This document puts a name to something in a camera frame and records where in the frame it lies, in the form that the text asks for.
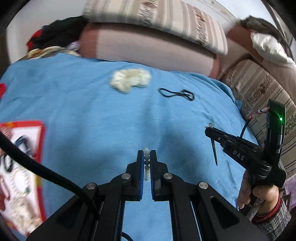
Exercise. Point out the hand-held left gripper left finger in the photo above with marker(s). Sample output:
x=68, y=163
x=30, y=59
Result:
x=140, y=173

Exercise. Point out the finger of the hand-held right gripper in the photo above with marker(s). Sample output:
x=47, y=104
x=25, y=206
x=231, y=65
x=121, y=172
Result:
x=215, y=134

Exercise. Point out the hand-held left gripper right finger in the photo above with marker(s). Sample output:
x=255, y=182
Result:
x=152, y=173

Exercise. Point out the dark thin hair clip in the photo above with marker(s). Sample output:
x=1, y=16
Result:
x=214, y=153

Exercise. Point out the red box with white lining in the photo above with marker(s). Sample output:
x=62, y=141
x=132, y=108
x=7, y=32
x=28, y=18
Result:
x=34, y=148

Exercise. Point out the blue striped scrunchie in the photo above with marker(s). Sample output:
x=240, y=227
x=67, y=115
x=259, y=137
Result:
x=22, y=142

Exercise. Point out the white black-dotted scrunchie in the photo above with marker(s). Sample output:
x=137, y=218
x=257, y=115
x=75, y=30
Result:
x=23, y=213

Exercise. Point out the red polka dot scrunchie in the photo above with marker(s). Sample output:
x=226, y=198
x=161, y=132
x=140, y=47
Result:
x=3, y=192

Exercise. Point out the person's right forearm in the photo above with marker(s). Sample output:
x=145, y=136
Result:
x=275, y=222

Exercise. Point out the person's right hand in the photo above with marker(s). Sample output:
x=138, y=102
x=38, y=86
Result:
x=266, y=194

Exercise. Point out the blue blanket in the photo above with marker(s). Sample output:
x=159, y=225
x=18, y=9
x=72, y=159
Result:
x=104, y=120

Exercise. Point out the cream dotted scrunchie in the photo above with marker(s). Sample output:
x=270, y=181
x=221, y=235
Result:
x=129, y=80

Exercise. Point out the white pillow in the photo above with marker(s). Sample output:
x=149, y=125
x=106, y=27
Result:
x=268, y=46

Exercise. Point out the grey fuzzy cloth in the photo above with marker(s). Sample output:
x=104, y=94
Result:
x=259, y=23

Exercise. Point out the striped patterned pillow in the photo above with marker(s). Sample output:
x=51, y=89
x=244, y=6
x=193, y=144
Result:
x=173, y=18

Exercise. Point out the yellow patterned scarf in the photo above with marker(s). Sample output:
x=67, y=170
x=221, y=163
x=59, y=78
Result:
x=48, y=52

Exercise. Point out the red box lid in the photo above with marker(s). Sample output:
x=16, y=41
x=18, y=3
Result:
x=2, y=90

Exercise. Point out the pile of dark clothes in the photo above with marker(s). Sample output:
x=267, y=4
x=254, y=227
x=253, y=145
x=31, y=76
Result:
x=60, y=32

